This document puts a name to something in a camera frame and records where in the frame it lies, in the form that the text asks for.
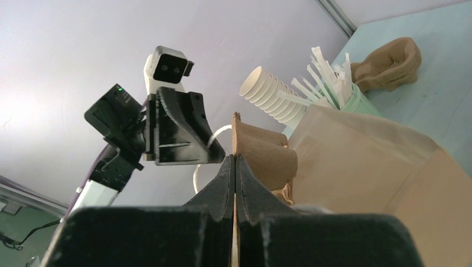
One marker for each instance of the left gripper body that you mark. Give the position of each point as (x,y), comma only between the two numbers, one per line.
(154,111)

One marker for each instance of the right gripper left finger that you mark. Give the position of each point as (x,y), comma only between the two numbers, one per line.
(198,233)

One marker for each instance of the stack of paper cups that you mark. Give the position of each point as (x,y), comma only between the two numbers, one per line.
(262,89)

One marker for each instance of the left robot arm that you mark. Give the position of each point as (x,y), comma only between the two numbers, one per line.
(120,119)

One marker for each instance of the green cup holder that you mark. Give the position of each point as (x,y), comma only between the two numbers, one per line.
(358,103)

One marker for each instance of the brown paper bag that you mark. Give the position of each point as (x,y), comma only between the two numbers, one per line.
(357,163)

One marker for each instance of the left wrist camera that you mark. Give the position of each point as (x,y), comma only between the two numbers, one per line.
(165,67)

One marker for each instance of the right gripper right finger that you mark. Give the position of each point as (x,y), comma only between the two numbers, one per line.
(273,234)

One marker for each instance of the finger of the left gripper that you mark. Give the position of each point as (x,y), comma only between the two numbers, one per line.
(182,130)

